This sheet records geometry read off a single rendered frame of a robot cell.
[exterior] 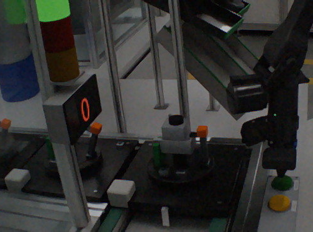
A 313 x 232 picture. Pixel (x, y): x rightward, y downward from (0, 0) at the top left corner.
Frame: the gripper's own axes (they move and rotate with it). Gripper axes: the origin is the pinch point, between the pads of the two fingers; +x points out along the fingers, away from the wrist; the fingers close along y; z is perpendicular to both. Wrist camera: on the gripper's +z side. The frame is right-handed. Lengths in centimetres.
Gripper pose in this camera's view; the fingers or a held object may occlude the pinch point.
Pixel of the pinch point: (281, 162)
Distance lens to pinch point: 95.3
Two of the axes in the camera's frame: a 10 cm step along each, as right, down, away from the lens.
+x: 0.9, 8.9, 4.4
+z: -9.5, -0.5, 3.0
